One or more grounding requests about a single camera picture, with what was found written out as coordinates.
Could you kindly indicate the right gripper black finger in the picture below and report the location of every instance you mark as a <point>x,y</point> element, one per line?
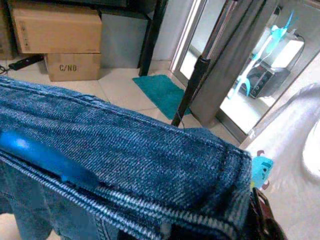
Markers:
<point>262,225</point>

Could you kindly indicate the blue denim shorts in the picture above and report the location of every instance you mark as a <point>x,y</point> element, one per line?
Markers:
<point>125,150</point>

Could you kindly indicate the blue plastic hanger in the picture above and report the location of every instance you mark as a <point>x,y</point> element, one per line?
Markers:
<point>37,150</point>

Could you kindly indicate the turquoise plastic hanger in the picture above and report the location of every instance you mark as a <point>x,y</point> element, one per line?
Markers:
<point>277,31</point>

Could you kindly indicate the white monster print T-shirt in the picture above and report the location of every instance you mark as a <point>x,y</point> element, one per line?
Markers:
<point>287,150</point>

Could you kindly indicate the dark grey appliance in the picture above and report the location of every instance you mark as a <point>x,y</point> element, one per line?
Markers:
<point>265,80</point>

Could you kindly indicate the grey curtain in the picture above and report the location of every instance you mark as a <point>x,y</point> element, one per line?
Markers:
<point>225,75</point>

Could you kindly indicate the chrome clothes rack black legs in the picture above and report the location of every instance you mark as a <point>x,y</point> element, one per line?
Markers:
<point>192,82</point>

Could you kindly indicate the teal floor mat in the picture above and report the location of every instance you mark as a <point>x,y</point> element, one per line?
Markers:
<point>162,95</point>

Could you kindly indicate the aluminium sliding glass door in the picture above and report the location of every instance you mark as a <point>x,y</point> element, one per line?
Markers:
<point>186,50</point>

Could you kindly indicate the grey panel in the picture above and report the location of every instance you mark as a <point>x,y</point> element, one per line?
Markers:
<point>125,40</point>

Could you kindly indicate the cardboard box printed C/NO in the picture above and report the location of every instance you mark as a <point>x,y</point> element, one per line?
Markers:
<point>75,67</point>

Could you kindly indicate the large plain cardboard box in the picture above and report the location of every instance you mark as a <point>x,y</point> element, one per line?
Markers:
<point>55,30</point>

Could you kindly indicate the black power strip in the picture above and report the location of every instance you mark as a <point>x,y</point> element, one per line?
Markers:
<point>25,62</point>

